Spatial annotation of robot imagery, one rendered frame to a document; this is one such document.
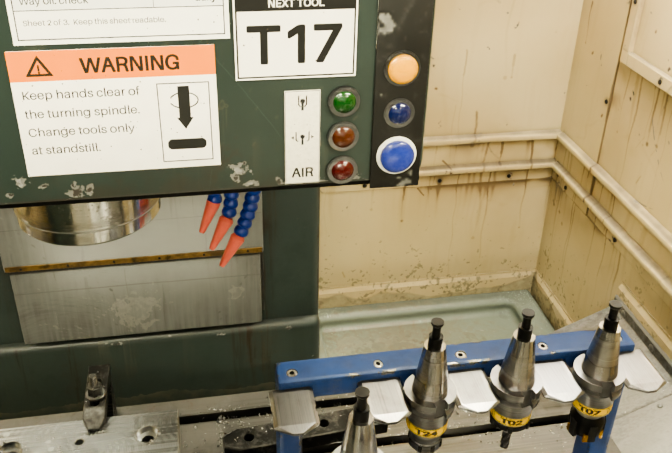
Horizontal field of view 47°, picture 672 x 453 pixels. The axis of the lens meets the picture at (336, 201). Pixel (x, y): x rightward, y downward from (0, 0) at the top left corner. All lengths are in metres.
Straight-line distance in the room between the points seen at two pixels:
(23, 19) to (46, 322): 1.01
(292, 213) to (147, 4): 0.92
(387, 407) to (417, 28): 0.48
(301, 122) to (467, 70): 1.21
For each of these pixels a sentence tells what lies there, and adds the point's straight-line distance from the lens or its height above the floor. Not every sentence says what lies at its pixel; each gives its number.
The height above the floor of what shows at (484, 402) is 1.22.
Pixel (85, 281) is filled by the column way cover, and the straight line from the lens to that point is 1.52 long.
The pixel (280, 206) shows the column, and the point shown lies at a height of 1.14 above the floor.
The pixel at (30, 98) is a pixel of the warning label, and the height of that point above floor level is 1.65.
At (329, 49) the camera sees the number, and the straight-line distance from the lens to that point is 0.64.
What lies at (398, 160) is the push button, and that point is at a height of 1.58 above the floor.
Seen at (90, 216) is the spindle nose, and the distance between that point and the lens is 0.84.
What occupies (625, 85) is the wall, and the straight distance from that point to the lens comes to 1.75.
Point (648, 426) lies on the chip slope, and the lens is 1.62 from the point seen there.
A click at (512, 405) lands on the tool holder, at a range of 1.00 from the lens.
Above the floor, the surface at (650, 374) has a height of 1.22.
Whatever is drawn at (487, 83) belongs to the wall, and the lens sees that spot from 1.88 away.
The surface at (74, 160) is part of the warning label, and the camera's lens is 0.67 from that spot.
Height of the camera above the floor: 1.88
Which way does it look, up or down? 30 degrees down
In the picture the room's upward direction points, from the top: 2 degrees clockwise
